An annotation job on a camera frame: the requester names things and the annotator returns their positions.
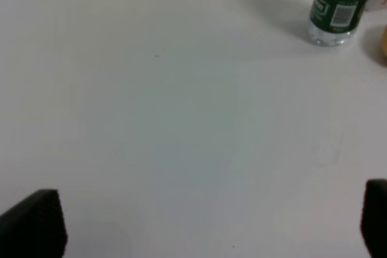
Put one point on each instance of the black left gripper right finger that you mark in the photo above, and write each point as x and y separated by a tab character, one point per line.
373	220

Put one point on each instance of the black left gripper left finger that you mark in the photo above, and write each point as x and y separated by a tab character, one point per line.
34	227

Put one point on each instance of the clear green-label water bottle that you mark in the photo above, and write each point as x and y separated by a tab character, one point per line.
334	22

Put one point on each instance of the yellow spotted bread bun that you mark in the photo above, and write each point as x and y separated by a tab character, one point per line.
383	44

